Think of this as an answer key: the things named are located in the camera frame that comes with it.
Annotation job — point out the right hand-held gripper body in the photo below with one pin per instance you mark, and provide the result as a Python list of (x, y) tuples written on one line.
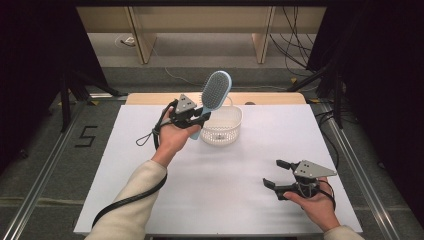
[(308, 170)]

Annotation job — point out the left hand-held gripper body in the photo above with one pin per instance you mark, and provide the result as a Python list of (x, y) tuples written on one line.
[(185, 106)]

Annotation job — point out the white plastic basket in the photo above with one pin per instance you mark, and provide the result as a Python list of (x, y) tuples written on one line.
[(226, 128)]

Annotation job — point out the light blue hairbrush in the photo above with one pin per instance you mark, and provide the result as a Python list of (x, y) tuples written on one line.
[(216, 88)]

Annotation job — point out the person's left hand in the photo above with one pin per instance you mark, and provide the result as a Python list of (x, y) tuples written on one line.
[(171, 140)]

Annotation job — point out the person's right hand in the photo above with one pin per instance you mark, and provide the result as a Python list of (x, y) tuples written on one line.
[(315, 208)]

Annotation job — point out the wooden table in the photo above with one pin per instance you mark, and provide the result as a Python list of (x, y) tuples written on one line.
[(150, 98)]

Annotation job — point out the white table sheet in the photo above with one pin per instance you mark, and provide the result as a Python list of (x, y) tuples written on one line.
[(233, 200)]

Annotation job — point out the black metal stand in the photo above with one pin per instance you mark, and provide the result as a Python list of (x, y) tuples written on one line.
[(66, 100), (337, 100)]

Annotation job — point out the round floor socket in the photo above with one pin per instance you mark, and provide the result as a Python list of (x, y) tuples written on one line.
[(125, 40)]

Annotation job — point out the beige wooden furniture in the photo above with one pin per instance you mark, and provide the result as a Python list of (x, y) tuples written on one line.
[(200, 18)]

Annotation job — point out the dark curtain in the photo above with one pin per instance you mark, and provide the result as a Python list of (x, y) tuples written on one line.
[(33, 66), (383, 83)]

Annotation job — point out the metal floor rail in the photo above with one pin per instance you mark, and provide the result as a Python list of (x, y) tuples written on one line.
[(363, 173), (40, 186)]

